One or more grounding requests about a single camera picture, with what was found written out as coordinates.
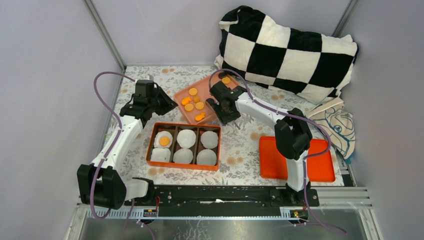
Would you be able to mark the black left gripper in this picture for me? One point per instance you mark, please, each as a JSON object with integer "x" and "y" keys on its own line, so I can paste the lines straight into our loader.
{"x": 168, "y": 104}

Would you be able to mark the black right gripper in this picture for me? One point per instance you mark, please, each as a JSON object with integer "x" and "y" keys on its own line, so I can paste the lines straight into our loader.
{"x": 222, "y": 118}

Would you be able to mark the yellow round biscuit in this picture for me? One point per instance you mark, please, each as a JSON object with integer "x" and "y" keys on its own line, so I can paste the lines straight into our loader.
{"x": 199, "y": 105}
{"x": 164, "y": 141}
{"x": 226, "y": 80}
{"x": 189, "y": 107}
{"x": 193, "y": 91}

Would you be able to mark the pink cookie tray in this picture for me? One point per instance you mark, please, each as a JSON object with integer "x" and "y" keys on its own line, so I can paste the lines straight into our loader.
{"x": 204, "y": 93}

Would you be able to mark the orange cookie box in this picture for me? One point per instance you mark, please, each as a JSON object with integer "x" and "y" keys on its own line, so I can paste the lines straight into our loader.
{"x": 174, "y": 129}

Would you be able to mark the orange box lid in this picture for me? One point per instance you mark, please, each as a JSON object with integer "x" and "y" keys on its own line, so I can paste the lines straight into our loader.
{"x": 273, "y": 165}

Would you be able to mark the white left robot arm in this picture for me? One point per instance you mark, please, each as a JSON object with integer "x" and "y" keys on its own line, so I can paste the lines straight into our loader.
{"x": 99, "y": 182}

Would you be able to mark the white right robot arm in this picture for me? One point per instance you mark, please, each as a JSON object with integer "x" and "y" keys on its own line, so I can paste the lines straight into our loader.
{"x": 291, "y": 131}

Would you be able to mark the black sandwich cookie tilted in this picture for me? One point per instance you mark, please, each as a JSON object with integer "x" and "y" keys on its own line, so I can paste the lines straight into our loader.
{"x": 222, "y": 75}

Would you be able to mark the swirl butter cookie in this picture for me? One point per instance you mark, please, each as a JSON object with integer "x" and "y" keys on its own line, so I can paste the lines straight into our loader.
{"x": 196, "y": 99}

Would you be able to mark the orange fish cookie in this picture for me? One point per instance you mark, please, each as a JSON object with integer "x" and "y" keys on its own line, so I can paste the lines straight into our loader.
{"x": 186, "y": 100}
{"x": 200, "y": 116}

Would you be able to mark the white paper cup liner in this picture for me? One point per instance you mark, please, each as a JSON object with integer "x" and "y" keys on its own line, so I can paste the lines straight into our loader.
{"x": 186, "y": 138}
{"x": 160, "y": 155}
{"x": 206, "y": 157}
{"x": 183, "y": 156}
{"x": 162, "y": 134}
{"x": 209, "y": 139}

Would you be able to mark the black white checkered pillow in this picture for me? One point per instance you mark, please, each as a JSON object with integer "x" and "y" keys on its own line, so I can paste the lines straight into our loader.
{"x": 311, "y": 65}

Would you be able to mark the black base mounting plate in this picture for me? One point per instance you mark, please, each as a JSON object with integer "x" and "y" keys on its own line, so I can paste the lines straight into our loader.
{"x": 226, "y": 201}

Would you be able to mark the beige blue printed cloth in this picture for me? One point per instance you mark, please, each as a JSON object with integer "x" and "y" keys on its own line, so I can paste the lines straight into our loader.
{"x": 338, "y": 123}

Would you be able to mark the aluminium frame rail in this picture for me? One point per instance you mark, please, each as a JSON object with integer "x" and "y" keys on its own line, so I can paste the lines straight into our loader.
{"x": 344, "y": 213}

